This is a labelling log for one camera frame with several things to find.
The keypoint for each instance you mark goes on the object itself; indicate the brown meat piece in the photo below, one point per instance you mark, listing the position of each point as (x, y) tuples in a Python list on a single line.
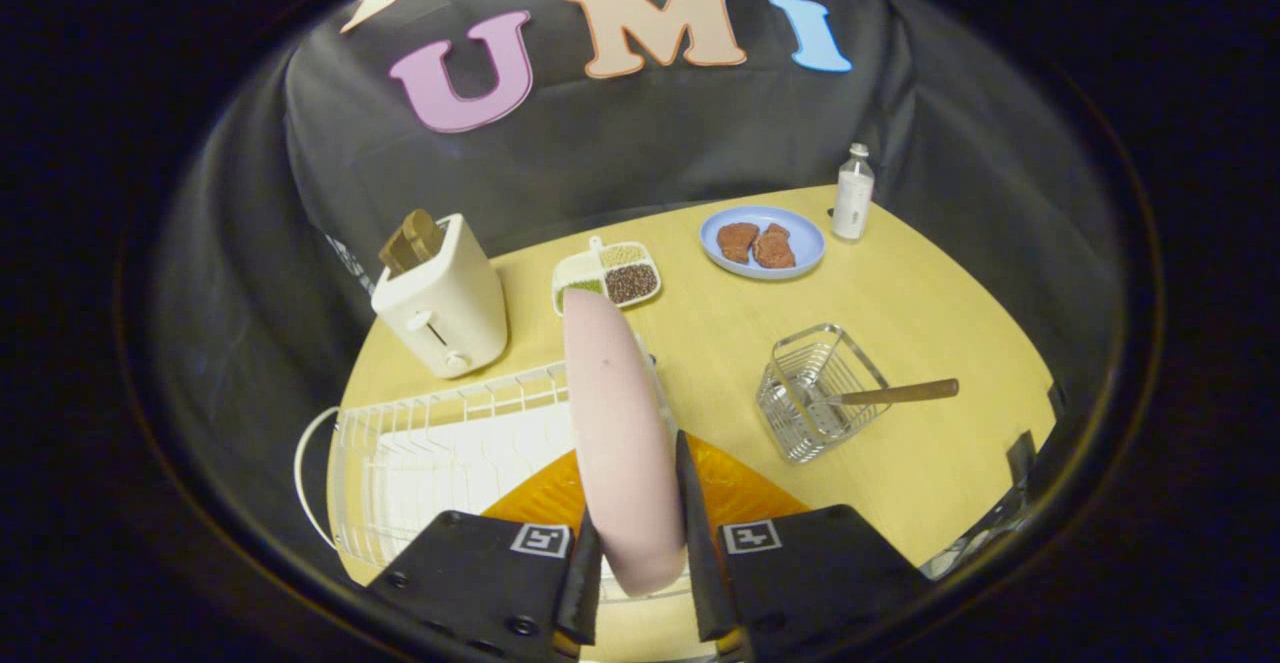
[(774, 248), (737, 241)]

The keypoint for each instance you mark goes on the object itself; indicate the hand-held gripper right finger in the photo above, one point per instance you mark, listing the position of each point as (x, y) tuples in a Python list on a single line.
[(810, 573)]

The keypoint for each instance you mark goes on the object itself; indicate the black backdrop cloth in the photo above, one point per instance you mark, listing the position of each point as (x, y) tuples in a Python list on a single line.
[(640, 133)]

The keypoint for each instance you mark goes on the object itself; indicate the blue plate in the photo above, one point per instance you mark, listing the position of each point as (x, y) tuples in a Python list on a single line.
[(762, 241)]

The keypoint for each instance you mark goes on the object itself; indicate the divided tray of grains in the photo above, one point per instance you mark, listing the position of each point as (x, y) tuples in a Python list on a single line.
[(608, 276)]

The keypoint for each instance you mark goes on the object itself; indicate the toast slice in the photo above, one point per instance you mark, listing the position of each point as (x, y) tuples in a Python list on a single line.
[(410, 241)]

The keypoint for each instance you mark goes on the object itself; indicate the cream toaster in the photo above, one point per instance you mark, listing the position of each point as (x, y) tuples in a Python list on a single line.
[(445, 303)]

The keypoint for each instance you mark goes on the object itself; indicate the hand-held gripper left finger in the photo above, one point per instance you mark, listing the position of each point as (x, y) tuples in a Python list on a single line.
[(480, 573)]

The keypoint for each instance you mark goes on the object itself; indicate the white bottle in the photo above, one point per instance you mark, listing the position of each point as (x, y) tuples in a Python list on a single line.
[(853, 195)]

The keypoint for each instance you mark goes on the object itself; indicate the pink plate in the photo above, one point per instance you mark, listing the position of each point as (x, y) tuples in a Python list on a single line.
[(620, 433)]

